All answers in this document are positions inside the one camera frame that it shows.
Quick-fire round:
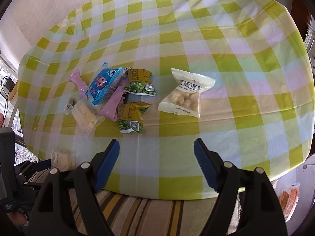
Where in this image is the white translucent snack packet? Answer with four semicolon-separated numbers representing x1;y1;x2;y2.
51;150;75;172

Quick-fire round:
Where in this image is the white nut snack packet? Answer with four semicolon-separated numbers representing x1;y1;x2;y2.
157;68;216;118

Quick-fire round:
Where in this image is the clear wafer snack packet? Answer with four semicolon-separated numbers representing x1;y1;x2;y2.
64;98;105;136

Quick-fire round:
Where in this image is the pink candy packet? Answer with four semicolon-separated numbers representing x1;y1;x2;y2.
68;69;90;100
98;79;129;122

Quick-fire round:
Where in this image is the green pea snack packet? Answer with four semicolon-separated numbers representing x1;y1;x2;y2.
124;69;156;96
118;101;152;135

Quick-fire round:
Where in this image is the blue cartoon snack packet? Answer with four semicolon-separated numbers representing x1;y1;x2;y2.
87;62;124;105

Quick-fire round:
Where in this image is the orange snack bag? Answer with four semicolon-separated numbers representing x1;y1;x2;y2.
278;182;300;222

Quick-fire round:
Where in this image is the green checkered tablecloth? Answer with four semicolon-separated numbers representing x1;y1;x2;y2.
18;0;314;200

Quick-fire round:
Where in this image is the black charger with cable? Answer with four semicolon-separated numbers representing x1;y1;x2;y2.
1;76;16;118

